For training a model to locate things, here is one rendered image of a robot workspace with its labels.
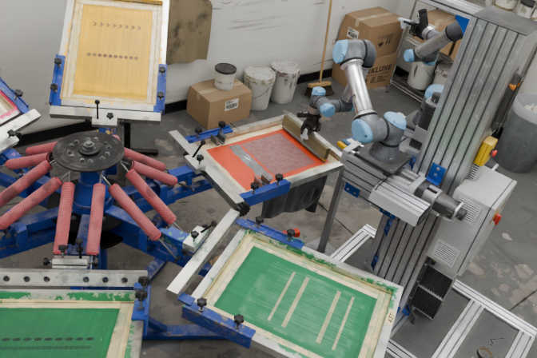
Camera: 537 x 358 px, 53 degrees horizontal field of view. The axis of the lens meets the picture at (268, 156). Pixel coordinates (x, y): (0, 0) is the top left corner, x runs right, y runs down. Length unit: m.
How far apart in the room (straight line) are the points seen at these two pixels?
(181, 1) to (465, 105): 2.79
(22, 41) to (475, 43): 3.15
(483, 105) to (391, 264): 1.14
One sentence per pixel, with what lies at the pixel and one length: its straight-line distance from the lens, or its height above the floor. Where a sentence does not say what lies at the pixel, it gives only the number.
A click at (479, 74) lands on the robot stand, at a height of 1.79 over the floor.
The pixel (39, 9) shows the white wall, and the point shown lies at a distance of 4.34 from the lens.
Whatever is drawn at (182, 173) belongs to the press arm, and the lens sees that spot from 2.77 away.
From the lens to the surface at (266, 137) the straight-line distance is 3.28.
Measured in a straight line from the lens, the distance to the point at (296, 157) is 3.16.
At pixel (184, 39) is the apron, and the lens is 4.88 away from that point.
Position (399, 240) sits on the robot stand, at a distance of 3.18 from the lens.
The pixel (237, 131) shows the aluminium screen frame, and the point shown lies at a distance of 3.23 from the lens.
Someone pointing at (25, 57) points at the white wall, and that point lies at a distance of 4.46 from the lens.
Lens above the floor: 2.73
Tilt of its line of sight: 35 degrees down
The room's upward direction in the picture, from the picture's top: 11 degrees clockwise
